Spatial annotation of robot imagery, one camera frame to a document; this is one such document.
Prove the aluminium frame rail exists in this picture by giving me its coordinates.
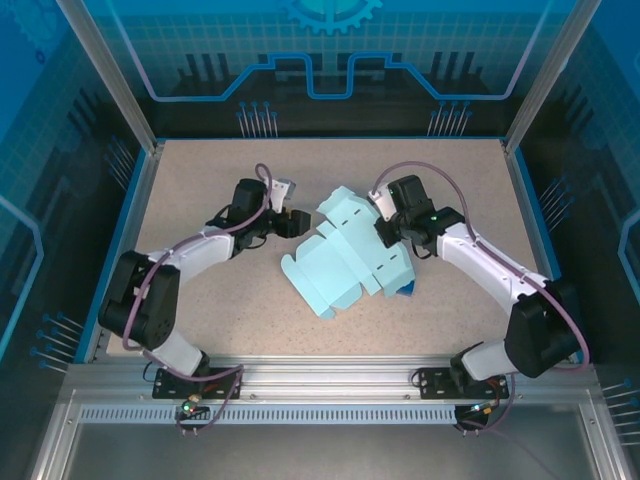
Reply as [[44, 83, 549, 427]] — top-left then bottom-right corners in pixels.
[[64, 353, 599, 401]]

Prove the aluminium frame post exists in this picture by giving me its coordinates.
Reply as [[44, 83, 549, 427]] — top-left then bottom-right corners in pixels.
[[502, 0, 586, 154], [55, 0, 167, 154]]

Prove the blue aluminium table side rail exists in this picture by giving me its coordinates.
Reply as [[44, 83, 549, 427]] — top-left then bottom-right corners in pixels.
[[74, 142, 166, 364], [501, 138, 571, 301]]

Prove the slotted grey cable duct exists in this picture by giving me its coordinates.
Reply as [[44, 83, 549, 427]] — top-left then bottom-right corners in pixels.
[[77, 405, 474, 426]]

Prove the light blue paper box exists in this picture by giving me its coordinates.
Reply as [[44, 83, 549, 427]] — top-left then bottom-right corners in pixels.
[[279, 184, 419, 321]]

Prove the grey metal shelf panel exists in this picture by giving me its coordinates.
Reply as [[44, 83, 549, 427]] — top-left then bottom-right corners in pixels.
[[29, 399, 631, 480]]

